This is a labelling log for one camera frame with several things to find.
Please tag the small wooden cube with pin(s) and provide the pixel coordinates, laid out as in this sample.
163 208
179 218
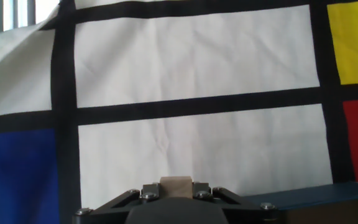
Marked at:
176 186

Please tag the colour-block patterned cloth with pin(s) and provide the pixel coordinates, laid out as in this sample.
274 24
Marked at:
182 62

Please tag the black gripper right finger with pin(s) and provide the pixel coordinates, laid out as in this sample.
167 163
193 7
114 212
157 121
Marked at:
238 202

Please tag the dark blue gift box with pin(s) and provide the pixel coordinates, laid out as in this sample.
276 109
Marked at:
315 199

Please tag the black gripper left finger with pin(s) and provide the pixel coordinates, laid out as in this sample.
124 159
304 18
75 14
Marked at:
120 203

